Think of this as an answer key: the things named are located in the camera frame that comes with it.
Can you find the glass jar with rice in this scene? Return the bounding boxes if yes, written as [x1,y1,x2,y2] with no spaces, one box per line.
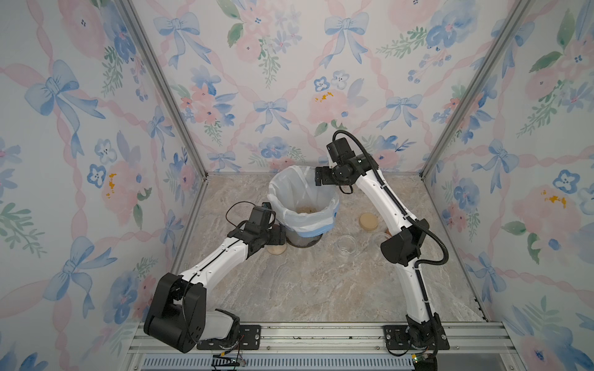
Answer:
[335,235,358,258]

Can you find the aluminium front rail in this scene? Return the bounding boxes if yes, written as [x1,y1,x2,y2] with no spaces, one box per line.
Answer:
[120,322,526,370]

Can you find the red lid jar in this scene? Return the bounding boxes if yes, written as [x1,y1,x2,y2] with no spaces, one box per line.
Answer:
[266,244,287,256]

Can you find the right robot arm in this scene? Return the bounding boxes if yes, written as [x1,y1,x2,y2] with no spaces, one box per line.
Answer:
[315,138,437,349]

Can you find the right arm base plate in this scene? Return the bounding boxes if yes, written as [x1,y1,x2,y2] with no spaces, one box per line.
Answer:
[382,325,450,352]

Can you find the black mesh trash bin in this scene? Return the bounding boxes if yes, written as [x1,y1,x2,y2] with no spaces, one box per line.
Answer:
[286,230,323,248]

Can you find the rice pile in bag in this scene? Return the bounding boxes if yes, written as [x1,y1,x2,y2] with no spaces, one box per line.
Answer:
[296,207,318,214]

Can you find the white trash bag liner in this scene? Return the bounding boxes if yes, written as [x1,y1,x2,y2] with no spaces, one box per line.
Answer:
[267,165,340,237]

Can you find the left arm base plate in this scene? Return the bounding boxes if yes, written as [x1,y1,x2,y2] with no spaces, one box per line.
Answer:
[196,325,261,352]

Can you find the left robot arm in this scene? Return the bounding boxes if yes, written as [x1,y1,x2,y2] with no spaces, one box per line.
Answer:
[143,203,286,353]

